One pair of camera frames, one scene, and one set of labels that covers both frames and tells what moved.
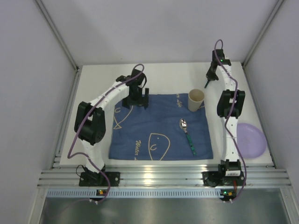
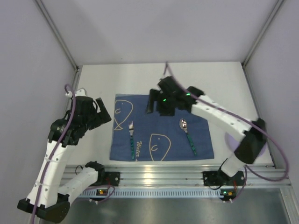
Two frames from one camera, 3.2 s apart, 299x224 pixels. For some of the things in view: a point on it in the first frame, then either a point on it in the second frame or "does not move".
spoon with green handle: x=183 y=125 does not move
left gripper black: x=135 y=101 → x=96 y=115
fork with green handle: x=206 y=84 → x=131 y=127
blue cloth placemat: x=154 y=133 does not move
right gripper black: x=211 y=77 → x=158 y=102
